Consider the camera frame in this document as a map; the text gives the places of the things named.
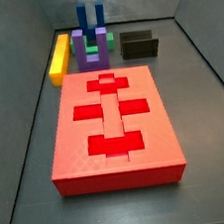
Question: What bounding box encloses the purple U-shaped block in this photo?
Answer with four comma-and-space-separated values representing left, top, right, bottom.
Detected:
71, 27, 110, 72

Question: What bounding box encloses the red board with slots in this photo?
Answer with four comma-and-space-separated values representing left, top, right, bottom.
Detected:
52, 65, 186, 196

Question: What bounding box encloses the green block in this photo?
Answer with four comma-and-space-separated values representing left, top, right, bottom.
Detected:
70, 32, 115, 55

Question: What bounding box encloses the yellow long block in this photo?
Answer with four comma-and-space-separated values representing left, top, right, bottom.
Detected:
49, 34, 70, 86

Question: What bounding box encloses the black block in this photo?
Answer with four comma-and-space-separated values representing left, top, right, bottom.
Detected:
119, 30, 159, 60

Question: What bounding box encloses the blue U-shaped block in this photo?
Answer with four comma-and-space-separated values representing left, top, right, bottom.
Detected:
76, 2, 105, 41

